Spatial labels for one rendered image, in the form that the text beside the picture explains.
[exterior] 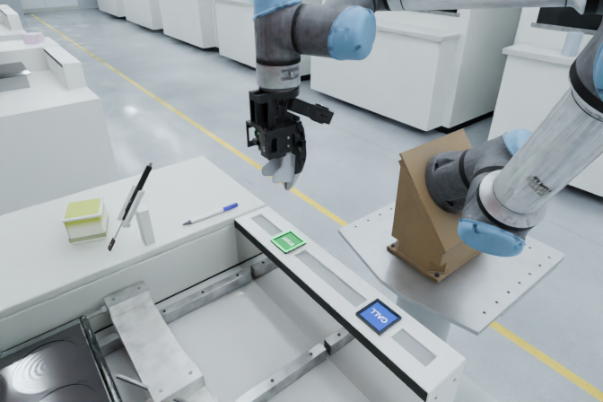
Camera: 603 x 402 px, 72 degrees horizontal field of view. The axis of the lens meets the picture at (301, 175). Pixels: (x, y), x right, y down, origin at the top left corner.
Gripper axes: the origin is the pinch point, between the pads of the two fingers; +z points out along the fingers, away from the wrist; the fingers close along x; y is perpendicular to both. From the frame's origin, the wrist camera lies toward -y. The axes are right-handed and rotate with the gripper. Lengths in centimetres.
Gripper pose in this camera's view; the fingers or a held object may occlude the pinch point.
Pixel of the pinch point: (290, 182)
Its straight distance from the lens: 82.1
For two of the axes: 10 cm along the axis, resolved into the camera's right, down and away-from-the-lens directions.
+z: 0.0, 8.7, 4.8
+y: -7.9, 3.0, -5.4
